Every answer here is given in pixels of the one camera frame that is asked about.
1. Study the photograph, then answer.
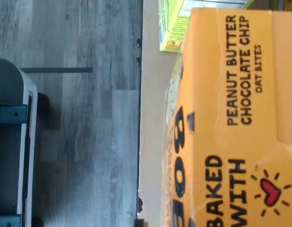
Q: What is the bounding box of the gray robot base cart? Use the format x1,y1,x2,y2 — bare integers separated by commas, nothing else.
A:
0,58,50,227

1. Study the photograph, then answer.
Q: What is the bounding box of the black flat bar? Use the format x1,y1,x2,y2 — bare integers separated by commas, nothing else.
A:
20,67,94,73

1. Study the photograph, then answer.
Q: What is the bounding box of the teal metal frame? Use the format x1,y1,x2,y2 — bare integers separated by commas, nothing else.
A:
0,105,28,227

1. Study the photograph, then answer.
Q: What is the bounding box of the wooden shelf board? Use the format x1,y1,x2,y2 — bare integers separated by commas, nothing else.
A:
138,0,191,227

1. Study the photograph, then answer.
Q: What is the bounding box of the orange Bobo's peanut butter box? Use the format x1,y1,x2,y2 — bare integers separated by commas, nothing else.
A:
163,7,292,227

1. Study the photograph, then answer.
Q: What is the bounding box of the green Bobo's apple pie box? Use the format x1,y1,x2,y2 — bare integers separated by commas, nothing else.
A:
159,0,255,54

